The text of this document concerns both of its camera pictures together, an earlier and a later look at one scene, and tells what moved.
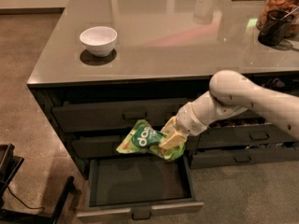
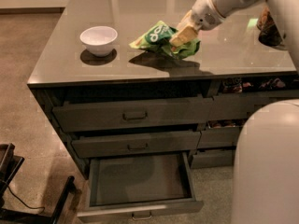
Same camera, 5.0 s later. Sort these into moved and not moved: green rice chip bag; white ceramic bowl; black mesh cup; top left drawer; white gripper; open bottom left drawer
Moved: white gripper; green rice chip bag
Not moved: white ceramic bowl; open bottom left drawer; black mesh cup; top left drawer
